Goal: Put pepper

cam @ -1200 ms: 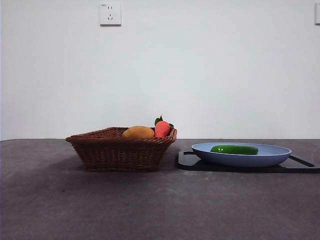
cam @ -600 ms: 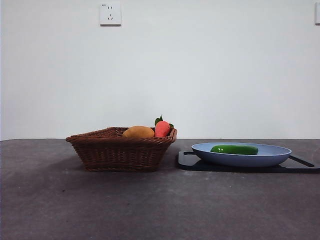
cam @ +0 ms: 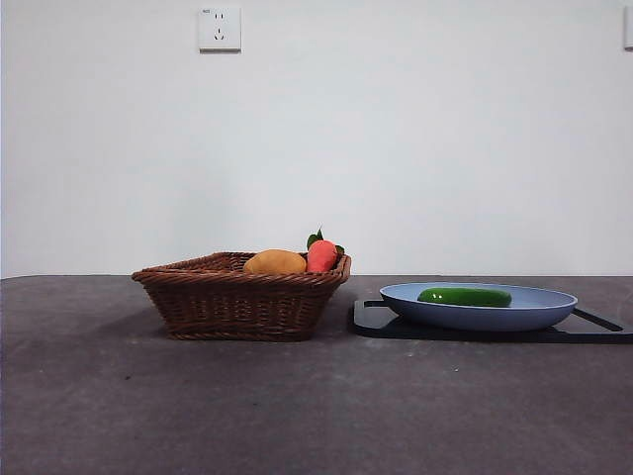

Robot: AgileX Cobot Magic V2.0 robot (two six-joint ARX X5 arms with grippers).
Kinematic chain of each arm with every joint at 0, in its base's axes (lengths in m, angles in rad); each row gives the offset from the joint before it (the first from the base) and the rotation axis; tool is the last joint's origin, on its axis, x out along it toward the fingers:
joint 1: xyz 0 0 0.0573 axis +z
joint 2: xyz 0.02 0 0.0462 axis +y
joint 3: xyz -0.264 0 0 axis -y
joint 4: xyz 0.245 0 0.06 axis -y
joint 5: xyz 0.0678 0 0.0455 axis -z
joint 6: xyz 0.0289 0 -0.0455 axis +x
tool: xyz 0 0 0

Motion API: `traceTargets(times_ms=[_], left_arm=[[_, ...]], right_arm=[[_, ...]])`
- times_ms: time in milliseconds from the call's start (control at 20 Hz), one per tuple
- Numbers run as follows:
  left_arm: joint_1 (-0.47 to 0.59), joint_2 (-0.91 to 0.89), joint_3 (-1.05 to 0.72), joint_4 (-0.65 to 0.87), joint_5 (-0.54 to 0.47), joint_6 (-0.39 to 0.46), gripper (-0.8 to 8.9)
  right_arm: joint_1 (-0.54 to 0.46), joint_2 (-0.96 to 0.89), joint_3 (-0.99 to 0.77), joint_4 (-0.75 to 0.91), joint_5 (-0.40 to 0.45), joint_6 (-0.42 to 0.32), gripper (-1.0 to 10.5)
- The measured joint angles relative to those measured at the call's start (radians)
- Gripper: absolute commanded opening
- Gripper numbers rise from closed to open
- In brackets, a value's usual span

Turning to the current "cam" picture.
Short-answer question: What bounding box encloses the green pepper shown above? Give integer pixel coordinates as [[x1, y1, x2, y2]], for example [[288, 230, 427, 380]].
[[416, 287, 513, 309]]

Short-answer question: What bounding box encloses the white wall socket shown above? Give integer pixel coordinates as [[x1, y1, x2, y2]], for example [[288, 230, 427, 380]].
[[198, 5, 243, 54]]

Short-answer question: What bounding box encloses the orange carrot with green leaves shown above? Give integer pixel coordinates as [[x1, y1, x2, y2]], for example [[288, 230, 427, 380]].
[[306, 225, 346, 274]]

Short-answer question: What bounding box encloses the brown wicker basket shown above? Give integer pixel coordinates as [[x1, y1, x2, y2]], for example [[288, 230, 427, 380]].
[[131, 250, 353, 342]]

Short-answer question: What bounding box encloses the blue round plate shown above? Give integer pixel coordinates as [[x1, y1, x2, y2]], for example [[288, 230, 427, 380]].
[[379, 282, 580, 333]]

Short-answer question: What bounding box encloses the dark rectangular tray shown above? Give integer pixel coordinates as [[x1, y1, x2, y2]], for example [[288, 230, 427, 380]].
[[352, 298, 633, 345]]

